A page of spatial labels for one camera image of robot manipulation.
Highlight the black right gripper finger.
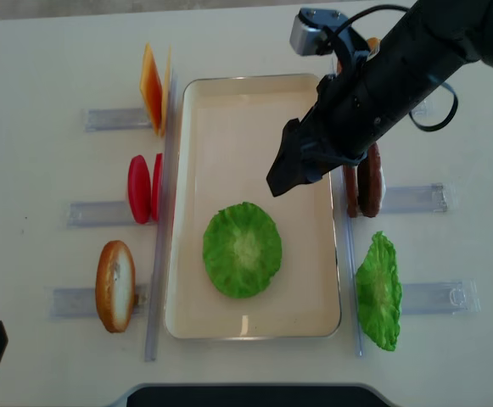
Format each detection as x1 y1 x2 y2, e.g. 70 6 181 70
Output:
266 119 310 197
300 159 333 185

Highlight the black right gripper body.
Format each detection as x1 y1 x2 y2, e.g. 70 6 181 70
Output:
296 37 420 170

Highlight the green lettuce leaf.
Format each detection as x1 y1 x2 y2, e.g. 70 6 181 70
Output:
356 231 403 352
202 202 283 298

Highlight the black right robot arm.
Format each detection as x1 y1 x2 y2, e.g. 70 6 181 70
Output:
266 1 493 196

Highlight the dark robot base front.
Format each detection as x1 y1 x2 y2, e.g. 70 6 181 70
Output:
125 384 389 406

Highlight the inner brown meat patty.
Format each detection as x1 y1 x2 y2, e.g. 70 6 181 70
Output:
343 165 359 218

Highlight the brown meat patty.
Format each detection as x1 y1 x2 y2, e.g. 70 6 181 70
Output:
357 143 384 218
343 165 359 218

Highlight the outer brown meat patty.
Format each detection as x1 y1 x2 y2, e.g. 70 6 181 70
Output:
357 143 384 218

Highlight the upright bread slice right rack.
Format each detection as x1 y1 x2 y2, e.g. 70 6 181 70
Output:
367 37 380 51

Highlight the upright bread slice rack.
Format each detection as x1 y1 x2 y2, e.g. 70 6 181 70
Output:
95 240 136 333
367 37 380 51

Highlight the clear left bread pusher track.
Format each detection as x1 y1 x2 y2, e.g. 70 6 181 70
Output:
46 284 148 319

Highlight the green lettuce leaf in rack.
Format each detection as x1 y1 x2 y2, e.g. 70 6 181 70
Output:
356 231 403 352

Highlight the inner red tomato slice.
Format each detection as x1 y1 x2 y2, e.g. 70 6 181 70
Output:
151 153 163 223

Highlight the upright bread slice left rack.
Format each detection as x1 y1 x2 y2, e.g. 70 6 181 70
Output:
95 240 136 333

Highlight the inner yellow cheese slice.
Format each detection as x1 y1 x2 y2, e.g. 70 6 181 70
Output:
160 47 171 137

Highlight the outer orange cheese slice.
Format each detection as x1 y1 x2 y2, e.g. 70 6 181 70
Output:
139 42 162 135

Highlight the clear tomato pusher track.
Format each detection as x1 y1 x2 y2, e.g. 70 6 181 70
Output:
65 201 137 228

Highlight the clear lettuce pusher track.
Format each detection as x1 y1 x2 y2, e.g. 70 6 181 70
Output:
401 279 480 315

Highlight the clear cheese pusher track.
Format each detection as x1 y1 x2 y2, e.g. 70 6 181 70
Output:
83 108 152 132

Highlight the clear patty pusher track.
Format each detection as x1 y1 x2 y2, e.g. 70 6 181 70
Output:
379 182 458 214

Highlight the white rectangular tray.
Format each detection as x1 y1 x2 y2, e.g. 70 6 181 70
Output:
165 74 341 340

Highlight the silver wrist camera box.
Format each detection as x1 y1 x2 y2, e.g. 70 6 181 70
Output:
289 8 348 56

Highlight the black camera cable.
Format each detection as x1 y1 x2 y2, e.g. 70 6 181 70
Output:
313 3 459 132

